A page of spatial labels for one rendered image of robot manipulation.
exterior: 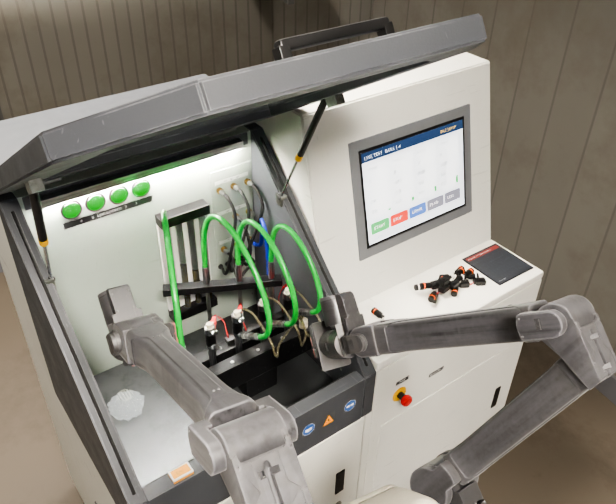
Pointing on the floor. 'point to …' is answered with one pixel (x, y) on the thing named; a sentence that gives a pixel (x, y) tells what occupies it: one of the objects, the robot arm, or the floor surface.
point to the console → (404, 258)
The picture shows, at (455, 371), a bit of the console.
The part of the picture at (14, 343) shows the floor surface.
